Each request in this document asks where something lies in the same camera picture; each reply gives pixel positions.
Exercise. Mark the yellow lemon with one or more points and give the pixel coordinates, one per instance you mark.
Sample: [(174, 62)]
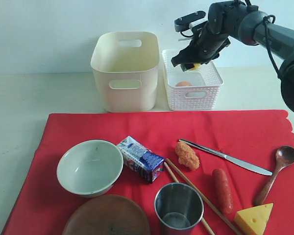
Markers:
[(195, 67)]

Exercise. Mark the brown egg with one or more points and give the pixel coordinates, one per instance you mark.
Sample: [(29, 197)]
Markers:
[(183, 84)]

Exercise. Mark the white ceramic bowl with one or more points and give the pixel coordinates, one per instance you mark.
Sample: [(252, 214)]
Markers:
[(90, 168)]

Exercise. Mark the upper wooden chopstick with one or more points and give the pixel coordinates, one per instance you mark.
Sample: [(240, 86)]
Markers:
[(179, 172)]

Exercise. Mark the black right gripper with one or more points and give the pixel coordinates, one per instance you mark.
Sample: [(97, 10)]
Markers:
[(203, 48)]

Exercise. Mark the white perforated plastic basket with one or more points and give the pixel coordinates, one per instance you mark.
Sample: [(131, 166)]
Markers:
[(202, 95)]

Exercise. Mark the cream plastic storage bin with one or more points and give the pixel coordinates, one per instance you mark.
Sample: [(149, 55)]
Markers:
[(125, 68)]

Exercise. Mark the stainless steel cup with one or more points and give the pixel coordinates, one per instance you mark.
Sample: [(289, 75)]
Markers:
[(179, 208)]

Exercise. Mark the blue white milk carton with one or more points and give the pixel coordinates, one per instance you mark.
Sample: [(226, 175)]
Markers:
[(141, 160)]

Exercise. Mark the brown wooden spoon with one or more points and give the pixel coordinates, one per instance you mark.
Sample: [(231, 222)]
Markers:
[(284, 157)]

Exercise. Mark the red tablecloth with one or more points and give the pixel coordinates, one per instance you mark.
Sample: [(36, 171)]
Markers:
[(43, 207)]

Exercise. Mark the orange fried chicken piece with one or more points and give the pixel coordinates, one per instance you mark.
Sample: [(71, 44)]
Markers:
[(186, 156)]

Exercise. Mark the stainless steel table knife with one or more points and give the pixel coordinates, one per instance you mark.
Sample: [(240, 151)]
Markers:
[(238, 162)]

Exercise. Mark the yellow cheese wedge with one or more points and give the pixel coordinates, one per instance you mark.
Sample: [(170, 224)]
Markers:
[(253, 221)]

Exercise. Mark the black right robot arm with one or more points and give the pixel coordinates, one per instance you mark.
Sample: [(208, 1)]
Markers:
[(244, 22)]

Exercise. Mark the brown wooden plate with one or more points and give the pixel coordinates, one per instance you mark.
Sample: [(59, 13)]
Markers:
[(108, 215)]

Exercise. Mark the red sausage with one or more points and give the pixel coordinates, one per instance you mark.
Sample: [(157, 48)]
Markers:
[(223, 191)]

